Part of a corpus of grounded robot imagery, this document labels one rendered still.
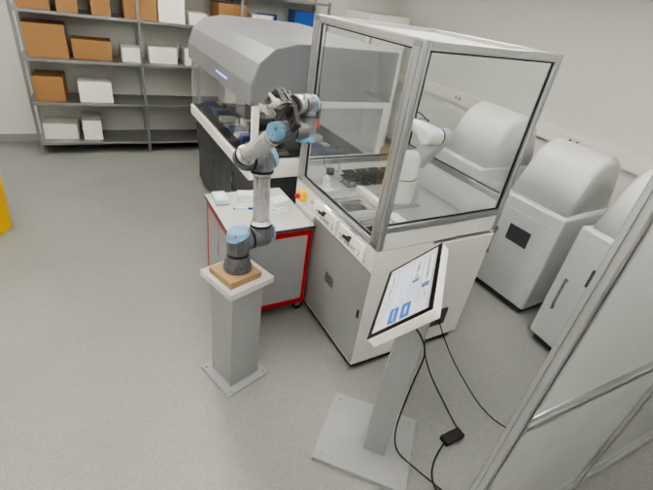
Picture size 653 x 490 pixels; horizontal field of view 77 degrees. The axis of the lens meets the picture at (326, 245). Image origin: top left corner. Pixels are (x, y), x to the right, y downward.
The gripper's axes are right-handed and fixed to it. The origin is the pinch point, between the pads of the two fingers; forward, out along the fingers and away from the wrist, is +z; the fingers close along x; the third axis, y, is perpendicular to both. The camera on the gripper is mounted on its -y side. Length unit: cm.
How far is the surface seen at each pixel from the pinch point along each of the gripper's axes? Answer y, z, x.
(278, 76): 66, -134, -57
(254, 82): 69, -120, -67
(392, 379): -119, -31, -44
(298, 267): -52, -105, -114
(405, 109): -19, -67, 21
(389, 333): -92, -8, -15
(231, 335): -62, -24, -114
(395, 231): -65, -81, -23
